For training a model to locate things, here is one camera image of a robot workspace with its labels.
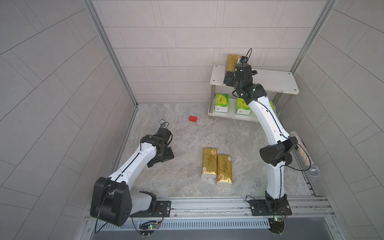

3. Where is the glitter microphone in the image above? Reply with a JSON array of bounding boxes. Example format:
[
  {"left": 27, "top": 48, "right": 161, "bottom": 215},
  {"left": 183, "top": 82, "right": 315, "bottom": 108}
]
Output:
[{"left": 290, "top": 131, "right": 321, "bottom": 178}]

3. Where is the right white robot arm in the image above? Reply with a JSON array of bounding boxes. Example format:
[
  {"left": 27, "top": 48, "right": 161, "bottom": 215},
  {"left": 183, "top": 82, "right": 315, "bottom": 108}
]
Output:
[{"left": 224, "top": 63, "right": 298, "bottom": 212}]

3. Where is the gold tissue pack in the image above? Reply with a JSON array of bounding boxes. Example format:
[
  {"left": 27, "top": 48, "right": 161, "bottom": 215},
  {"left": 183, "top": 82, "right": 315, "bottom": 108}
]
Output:
[
  {"left": 201, "top": 148, "right": 218, "bottom": 179},
  {"left": 225, "top": 54, "right": 246, "bottom": 80},
  {"left": 217, "top": 155, "right": 233, "bottom": 187}
]

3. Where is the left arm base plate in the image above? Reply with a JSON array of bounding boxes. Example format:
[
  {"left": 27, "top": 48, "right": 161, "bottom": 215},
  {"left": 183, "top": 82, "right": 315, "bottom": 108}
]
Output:
[{"left": 130, "top": 201, "right": 172, "bottom": 218}]

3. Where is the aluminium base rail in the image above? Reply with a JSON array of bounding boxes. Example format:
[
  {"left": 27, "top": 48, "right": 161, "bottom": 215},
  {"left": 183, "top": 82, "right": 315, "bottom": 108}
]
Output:
[{"left": 86, "top": 196, "right": 335, "bottom": 232}]

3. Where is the white two-tier shelf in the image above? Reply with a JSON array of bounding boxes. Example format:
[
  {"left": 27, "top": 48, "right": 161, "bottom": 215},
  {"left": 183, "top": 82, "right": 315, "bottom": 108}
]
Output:
[{"left": 208, "top": 65, "right": 299, "bottom": 122}]

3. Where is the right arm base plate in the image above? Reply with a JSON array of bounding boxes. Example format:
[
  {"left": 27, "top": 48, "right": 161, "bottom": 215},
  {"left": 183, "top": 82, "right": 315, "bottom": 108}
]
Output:
[{"left": 247, "top": 199, "right": 292, "bottom": 216}]

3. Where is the left circuit board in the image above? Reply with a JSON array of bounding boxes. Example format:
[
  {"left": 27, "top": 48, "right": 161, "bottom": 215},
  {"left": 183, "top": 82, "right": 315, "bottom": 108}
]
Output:
[{"left": 139, "top": 221, "right": 161, "bottom": 238}]

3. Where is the green tissue pack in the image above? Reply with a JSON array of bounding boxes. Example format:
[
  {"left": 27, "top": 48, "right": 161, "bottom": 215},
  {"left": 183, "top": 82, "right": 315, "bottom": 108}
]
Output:
[
  {"left": 269, "top": 101, "right": 276, "bottom": 113},
  {"left": 236, "top": 98, "right": 252, "bottom": 116},
  {"left": 214, "top": 94, "right": 229, "bottom": 113}
]

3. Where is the right circuit board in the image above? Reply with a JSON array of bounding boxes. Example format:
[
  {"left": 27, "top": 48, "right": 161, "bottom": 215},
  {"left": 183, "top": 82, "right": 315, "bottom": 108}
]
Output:
[{"left": 268, "top": 218, "right": 285, "bottom": 235}]

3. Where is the circuit board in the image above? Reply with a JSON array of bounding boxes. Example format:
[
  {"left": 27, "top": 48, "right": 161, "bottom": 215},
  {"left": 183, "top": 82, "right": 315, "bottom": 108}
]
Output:
[
  {"left": 268, "top": 218, "right": 285, "bottom": 235},
  {"left": 139, "top": 221, "right": 161, "bottom": 238}
]

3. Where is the small red block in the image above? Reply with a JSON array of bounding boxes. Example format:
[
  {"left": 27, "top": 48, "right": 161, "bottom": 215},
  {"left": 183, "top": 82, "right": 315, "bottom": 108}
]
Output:
[{"left": 189, "top": 116, "right": 198, "bottom": 123}]

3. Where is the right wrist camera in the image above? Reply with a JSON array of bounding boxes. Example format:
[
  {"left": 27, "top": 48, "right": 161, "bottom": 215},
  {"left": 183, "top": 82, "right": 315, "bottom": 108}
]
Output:
[{"left": 238, "top": 56, "right": 249, "bottom": 64}]

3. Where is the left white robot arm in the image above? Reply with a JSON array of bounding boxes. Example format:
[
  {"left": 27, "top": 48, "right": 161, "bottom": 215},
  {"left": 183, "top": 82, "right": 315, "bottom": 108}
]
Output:
[{"left": 90, "top": 134, "right": 174, "bottom": 227}]

